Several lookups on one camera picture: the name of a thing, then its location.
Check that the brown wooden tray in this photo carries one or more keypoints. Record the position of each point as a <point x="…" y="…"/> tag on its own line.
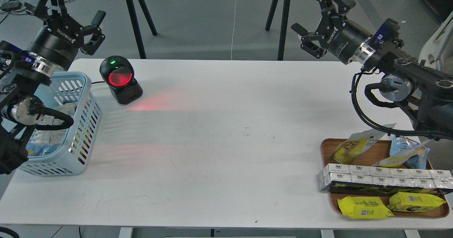
<point x="377" y="152"/>

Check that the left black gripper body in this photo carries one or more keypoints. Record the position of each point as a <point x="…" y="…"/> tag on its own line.
<point x="59" y="40"/>

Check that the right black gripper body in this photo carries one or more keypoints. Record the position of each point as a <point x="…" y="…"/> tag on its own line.
<point x="342" y="36"/>

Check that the snacks inside basket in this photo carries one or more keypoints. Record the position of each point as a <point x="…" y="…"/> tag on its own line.
<point x="45" y="142"/>

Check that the silver carton pack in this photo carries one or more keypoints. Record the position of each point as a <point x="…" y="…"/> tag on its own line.
<point x="380" y="181"/>

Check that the light blue plastic basket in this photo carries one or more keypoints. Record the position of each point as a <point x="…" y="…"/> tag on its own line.
<point x="72" y="155"/>

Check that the yellow packet left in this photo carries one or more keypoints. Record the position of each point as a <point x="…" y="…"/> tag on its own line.
<point x="364" y="207"/>

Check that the black barcode scanner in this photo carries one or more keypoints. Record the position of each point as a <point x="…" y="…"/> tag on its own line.
<point x="118" y="73"/>

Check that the yellow packet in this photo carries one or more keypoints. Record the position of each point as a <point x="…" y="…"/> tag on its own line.
<point x="364" y="207"/>
<point x="414" y="202"/>

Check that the yellow white snack pouch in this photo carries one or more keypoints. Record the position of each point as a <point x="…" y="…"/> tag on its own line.
<point x="396" y="158"/>

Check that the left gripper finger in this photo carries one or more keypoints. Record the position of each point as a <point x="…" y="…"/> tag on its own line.
<point x="38" y="8"/>
<point x="90" y="37"/>

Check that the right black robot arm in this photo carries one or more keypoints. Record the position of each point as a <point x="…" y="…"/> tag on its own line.
<point x="424" y="94"/>

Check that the yellow packet right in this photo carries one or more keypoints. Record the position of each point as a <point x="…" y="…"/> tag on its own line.
<point x="414" y="202"/>

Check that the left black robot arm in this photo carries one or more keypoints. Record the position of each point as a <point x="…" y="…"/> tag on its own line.
<point x="21" y="74"/>

